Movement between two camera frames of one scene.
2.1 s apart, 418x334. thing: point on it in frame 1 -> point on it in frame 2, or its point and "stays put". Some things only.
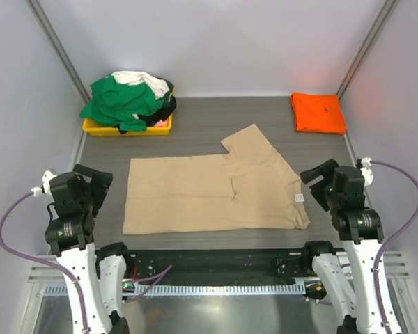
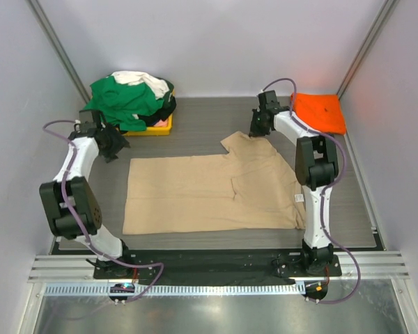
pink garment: (160, 123) stays put
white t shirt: (157, 86) stays put
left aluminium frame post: (41, 19) stays put
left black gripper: (97, 178) -> (119, 142)
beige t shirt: (250, 187) stays put
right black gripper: (327, 170) -> (254, 130)
